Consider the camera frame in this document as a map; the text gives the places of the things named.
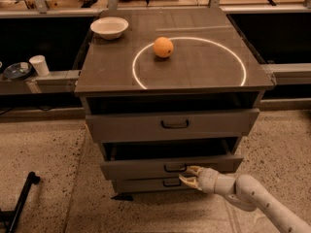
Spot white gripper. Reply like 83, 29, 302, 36
179, 166, 223, 194

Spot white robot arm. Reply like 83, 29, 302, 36
179, 166, 311, 233

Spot grey drawer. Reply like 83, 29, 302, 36
101, 139, 243, 180
112, 178, 190, 193
86, 109, 259, 143

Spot grey bottom drawer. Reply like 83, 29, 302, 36
112, 178, 190, 193

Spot grey top drawer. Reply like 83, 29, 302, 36
86, 109, 259, 143

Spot white bowl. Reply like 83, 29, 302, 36
90, 17, 128, 40

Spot orange fruit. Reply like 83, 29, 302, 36
153, 37, 174, 58

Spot white paper cup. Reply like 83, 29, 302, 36
29, 55, 50, 77

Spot grey drawer cabinet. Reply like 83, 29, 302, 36
74, 7, 275, 194

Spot black stand leg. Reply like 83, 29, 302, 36
0, 172, 41, 233

